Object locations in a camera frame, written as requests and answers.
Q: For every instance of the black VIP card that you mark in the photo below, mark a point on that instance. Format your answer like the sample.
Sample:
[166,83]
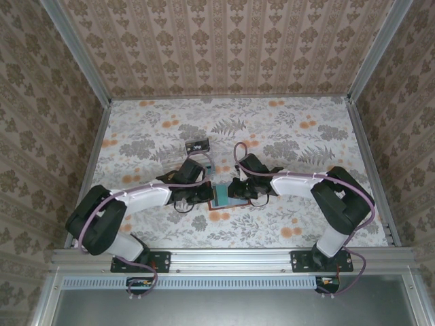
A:
[197,147]

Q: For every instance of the brown leather card holder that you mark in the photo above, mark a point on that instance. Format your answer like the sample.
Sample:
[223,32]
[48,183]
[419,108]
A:
[238,203]

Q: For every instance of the thin aluminium table rail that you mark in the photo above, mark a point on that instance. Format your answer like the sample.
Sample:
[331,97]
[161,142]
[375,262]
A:
[231,98]

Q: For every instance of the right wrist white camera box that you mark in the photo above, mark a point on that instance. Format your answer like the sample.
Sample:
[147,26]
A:
[241,175]

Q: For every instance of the floral patterned table covering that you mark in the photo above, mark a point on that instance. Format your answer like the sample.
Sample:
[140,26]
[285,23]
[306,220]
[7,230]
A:
[272,220]

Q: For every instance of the black connector board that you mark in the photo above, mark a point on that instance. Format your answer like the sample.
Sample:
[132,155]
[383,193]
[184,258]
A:
[137,288]
[331,287]

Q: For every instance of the wide aluminium mounting rail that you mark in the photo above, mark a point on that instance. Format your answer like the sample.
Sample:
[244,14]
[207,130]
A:
[231,259]

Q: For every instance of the slanted aluminium frame post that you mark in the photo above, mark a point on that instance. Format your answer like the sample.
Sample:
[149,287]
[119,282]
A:
[378,51]
[79,54]

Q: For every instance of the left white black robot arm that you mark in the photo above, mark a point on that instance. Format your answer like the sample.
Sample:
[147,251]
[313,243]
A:
[98,220]

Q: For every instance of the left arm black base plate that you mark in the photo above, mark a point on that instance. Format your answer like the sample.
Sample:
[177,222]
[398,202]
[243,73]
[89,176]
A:
[163,261]

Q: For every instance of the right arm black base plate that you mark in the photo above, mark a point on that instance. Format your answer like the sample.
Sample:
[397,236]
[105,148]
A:
[300,261]

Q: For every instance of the short aluminium frame leg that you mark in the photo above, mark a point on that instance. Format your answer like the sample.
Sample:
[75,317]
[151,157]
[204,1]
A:
[49,295]
[415,299]

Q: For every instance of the teal card with white print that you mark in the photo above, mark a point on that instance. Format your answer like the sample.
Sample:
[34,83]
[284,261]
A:
[221,196]

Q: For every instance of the grey metal panel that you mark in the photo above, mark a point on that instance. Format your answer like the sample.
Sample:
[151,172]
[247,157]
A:
[231,309]

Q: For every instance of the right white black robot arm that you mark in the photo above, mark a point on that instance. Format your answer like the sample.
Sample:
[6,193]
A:
[340,203]

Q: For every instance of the aluminium table side rail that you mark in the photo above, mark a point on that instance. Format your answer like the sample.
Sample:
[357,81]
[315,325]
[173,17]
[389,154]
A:
[94,153]
[362,136]

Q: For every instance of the clear acrylic card organizer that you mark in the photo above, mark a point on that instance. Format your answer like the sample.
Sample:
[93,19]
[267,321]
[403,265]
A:
[175,161]

